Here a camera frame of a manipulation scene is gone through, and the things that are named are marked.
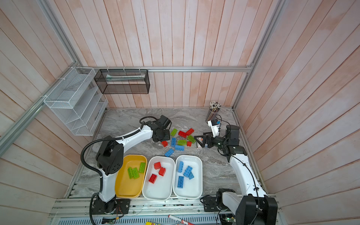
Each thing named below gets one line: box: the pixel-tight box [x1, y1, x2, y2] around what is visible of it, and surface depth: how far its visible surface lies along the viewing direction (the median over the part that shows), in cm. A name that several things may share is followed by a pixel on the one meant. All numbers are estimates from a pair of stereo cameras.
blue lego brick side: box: [174, 144, 186, 152], surface depth 96 cm
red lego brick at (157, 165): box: [153, 161, 162, 170], surface depth 87 cm
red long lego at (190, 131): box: [185, 127, 195, 136], surface depth 106 cm
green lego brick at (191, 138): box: [187, 135, 196, 143], surface depth 100 cm
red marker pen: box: [167, 214, 196, 225], surface depth 70 cm
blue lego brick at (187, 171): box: [182, 165, 193, 178], surface depth 85 cm
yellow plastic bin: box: [114, 154, 148, 199], surface depth 83 cm
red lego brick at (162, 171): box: [158, 166, 166, 177], surface depth 85 cm
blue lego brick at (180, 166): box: [178, 161, 184, 173], surface depth 87 cm
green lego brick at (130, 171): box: [127, 166, 134, 180], surface depth 84 cm
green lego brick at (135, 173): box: [132, 167, 140, 180], surface depth 86 cm
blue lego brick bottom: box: [177, 176, 184, 188], surface depth 81 cm
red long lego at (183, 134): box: [178, 130, 188, 139], surface depth 103 cm
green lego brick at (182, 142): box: [177, 139, 188, 146], surface depth 100 cm
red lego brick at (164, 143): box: [161, 140, 169, 148], surface depth 98 cm
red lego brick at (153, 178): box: [148, 173, 158, 185], surface depth 83 cm
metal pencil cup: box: [205, 101, 222, 123], surface depth 100 cm
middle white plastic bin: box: [142, 156, 175, 202], surface depth 84 cm
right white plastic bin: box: [172, 154, 203, 200], surface depth 83 cm
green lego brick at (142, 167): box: [138, 162, 146, 173], surface depth 88 cm
